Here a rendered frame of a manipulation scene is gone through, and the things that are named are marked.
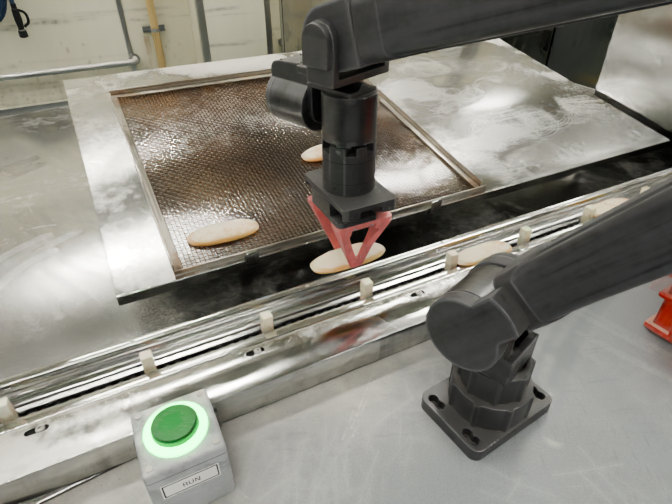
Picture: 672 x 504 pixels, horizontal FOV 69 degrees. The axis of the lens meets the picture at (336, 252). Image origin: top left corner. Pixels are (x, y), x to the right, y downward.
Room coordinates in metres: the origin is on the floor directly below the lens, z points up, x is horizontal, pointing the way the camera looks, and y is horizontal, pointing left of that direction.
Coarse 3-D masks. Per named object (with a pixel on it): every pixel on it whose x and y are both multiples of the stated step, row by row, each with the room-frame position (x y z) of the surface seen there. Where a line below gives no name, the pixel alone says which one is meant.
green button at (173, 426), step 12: (168, 408) 0.27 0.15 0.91; (180, 408) 0.27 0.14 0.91; (192, 408) 0.28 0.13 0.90; (156, 420) 0.26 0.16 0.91; (168, 420) 0.26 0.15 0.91; (180, 420) 0.26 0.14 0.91; (192, 420) 0.26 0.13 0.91; (156, 432) 0.25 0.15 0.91; (168, 432) 0.25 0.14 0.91; (180, 432) 0.25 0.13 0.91; (192, 432) 0.25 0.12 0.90; (168, 444) 0.24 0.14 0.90; (180, 444) 0.24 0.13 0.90
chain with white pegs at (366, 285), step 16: (640, 192) 0.76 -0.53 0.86; (592, 208) 0.68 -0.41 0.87; (576, 224) 0.69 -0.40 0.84; (528, 240) 0.62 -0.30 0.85; (448, 256) 0.56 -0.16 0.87; (432, 272) 0.56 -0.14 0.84; (368, 288) 0.49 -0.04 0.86; (384, 288) 0.52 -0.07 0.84; (336, 304) 0.49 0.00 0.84; (272, 320) 0.43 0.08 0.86; (144, 352) 0.37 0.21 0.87; (144, 368) 0.36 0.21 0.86; (160, 368) 0.38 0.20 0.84; (112, 384) 0.36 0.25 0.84; (0, 400) 0.31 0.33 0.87; (64, 400) 0.34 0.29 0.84; (0, 416) 0.30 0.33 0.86; (16, 416) 0.31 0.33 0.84
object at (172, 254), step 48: (144, 96) 0.93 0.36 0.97; (240, 96) 0.96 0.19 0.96; (384, 96) 0.99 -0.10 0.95; (240, 144) 0.79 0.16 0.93; (288, 144) 0.81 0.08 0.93; (384, 144) 0.83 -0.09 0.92; (432, 144) 0.83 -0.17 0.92; (144, 192) 0.64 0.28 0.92; (192, 192) 0.65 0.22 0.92; (240, 192) 0.66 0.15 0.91; (432, 192) 0.70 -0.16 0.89; (480, 192) 0.71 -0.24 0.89; (240, 240) 0.56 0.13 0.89; (288, 240) 0.55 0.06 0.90
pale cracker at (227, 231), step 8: (216, 224) 0.57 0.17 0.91; (224, 224) 0.58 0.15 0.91; (232, 224) 0.58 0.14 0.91; (240, 224) 0.58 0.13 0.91; (248, 224) 0.58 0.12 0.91; (256, 224) 0.59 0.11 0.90; (192, 232) 0.56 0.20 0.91; (200, 232) 0.56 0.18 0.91; (208, 232) 0.56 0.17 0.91; (216, 232) 0.56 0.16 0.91; (224, 232) 0.56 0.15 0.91; (232, 232) 0.56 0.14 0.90; (240, 232) 0.56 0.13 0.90; (248, 232) 0.57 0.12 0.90; (192, 240) 0.54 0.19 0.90; (200, 240) 0.54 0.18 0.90; (208, 240) 0.55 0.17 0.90; (216, 240) 0.55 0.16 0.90; (224, 240) 0.55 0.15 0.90; (232, 240) 0.56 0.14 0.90
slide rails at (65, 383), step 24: (624, 192) 0.77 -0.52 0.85; (552, 216) 0.69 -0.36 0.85; (576, 216) 0.69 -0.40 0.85; (480, 240) 0.62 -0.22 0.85; (504, 240) 0.62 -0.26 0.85; (408, 264) 0.56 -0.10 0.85; (432, 264) 0.56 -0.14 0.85; (336, 288) 0.51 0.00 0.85; (408, 288) 0.51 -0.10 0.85; (288, 312) 0.46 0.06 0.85; (336, 312) 0.46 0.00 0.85; (192, 336) 0.42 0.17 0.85; (216, 336) 0.42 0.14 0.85; (264, 336) 0.42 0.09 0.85; (120, 360) 0.38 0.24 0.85; (192, 360) 0.38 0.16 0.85; (48, 384) 0.35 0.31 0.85; (72, 384) 0.35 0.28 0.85; (120, 384) 0.35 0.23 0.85; (48, 408) 0.32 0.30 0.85
